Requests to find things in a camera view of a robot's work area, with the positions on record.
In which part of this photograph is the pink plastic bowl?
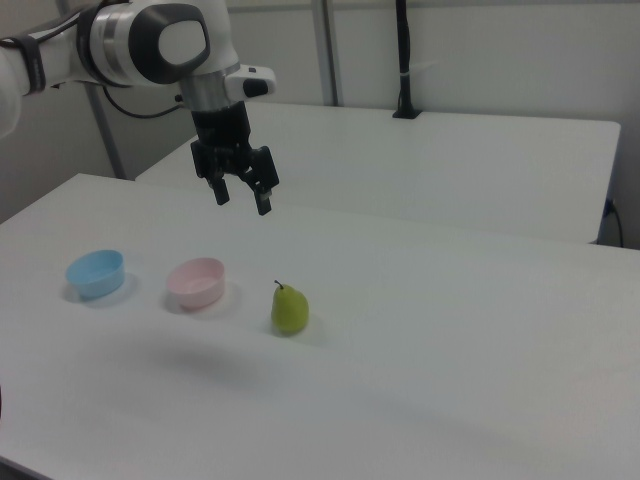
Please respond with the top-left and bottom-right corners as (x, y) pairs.
(166, 257), (227, 310)

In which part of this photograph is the blue plastic bowl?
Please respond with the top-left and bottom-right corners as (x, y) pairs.
(65, 249), (126, 302)

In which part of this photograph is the black wall power cable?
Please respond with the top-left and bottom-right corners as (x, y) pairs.
(602, 198), (626, 247)

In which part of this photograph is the green pear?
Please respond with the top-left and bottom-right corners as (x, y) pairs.
(270, 279), (310, 337)

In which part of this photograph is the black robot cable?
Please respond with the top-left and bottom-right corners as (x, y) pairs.
(101, 85), (185, 120)

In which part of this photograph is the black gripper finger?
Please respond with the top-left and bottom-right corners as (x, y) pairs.
(238, 145), (280, 217)
(190, 139), (232, 207)

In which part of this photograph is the grey partition post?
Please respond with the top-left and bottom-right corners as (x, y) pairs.
(85, 83), (127, 180)
(311, 0), (347, 107)

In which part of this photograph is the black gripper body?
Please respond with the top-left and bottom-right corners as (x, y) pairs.
(191, 102), (256, 177)

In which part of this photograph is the black velcro strap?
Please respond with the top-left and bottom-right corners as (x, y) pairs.
(13, 36), (50, 95)

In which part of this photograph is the black clamped camera pole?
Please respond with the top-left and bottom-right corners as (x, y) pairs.
(391, 0), (424, 121)

